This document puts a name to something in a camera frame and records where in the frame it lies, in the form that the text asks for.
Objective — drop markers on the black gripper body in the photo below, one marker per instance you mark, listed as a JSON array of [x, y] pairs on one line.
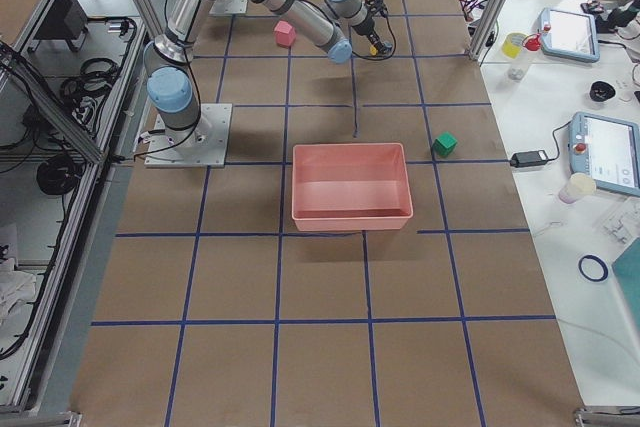
[[366, 29]]

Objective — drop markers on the pink cube centre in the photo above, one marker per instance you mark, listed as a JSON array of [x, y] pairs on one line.
[[284, 34]]

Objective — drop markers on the green cube near bin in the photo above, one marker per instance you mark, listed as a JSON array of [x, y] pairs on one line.
[[444, 144]]

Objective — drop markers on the red cap squeeze bottle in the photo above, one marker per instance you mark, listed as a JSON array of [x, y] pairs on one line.
[[529, 51]]

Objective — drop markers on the pink plastic bin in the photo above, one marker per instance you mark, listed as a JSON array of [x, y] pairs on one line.
[[350, 187]]

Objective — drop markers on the teach pendant far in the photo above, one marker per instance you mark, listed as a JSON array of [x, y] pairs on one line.
[[569, 35]]

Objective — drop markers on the teach pendant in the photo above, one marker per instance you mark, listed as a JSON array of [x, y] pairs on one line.
[[569, 35], [607, 150]]

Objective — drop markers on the black power adapter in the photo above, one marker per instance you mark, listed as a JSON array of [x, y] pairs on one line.
[[525, 159]]

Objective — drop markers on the black bowl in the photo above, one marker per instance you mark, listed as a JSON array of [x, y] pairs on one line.
[[601, 91]]

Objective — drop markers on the teach pendant near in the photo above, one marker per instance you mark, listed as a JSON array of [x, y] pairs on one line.
[[607, 150]]

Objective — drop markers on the paper cup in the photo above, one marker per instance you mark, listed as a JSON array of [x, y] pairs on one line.
[[578, 186]]

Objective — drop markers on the white cloth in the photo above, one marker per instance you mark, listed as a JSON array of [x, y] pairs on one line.
[[17, 287]]

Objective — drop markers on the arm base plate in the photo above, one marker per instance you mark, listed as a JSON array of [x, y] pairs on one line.
[[228, 8], [206, 146]]

